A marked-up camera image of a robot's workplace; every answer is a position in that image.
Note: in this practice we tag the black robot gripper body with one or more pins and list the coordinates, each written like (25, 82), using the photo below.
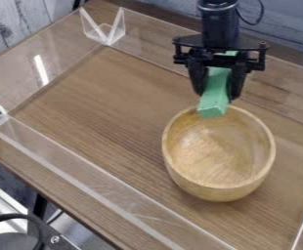
(217, 46)

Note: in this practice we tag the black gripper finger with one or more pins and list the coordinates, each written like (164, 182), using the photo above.
(197, 73)
(236, 80)

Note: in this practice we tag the green rectangular block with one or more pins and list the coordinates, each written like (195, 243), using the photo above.
(213, 99)

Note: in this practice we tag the light wooden bowl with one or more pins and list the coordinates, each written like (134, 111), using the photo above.
(217, 157)

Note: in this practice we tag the black table leg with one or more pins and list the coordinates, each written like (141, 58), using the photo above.
(38, 206)

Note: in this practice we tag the clear acrylic tray enclosure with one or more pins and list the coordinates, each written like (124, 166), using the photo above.
(88, 90)

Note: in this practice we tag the grey metal bracket with screw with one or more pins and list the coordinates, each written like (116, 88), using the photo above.
(48, 238)

